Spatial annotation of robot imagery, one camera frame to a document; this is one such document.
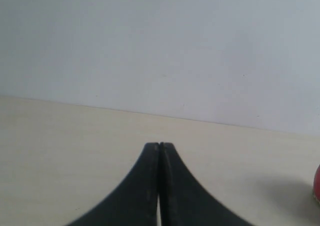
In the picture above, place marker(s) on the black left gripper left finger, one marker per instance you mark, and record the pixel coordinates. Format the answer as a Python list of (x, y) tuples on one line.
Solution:
[(134, 201)]

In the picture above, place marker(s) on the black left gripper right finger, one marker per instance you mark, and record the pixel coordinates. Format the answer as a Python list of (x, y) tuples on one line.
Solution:
[(183, 200)]

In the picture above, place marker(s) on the small red drum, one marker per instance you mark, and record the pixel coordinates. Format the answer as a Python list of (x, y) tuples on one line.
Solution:
[(316, 185)]

